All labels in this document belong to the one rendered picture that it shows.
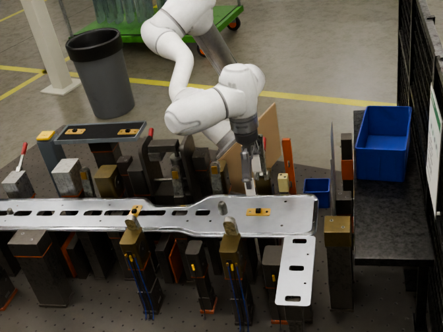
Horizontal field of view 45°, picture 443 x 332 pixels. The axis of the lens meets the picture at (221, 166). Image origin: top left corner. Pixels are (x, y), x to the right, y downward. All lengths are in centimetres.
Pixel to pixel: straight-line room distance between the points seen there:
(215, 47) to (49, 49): 383
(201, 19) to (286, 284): 103
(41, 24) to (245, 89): 442
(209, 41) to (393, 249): 108
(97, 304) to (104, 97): 309
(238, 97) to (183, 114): 17
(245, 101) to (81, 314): 105
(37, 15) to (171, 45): 397
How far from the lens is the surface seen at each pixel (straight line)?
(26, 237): 204
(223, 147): 247
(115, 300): 213
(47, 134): 239
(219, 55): 225
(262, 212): 185
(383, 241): 167
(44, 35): 585
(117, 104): 502
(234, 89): 155
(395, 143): 211
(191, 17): 202
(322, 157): 392
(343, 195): 177
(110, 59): 485
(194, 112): 150
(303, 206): 186
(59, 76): 599
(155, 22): 203
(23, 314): 226
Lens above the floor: 215
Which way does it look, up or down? 33 degrees down
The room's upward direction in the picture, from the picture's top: 11 degrees counter-clockwise
